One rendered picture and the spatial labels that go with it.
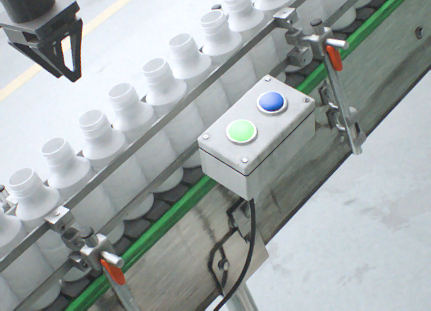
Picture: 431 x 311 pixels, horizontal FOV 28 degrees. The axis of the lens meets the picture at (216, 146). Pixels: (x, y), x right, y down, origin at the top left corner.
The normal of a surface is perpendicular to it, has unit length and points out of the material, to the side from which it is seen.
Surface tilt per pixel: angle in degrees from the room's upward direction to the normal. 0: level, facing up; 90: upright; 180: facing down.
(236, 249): 90
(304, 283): 0
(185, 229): 90
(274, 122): 20
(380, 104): 90
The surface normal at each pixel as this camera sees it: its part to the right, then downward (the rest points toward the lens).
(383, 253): -0.33, -0.76
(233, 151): -0.08, -0.64
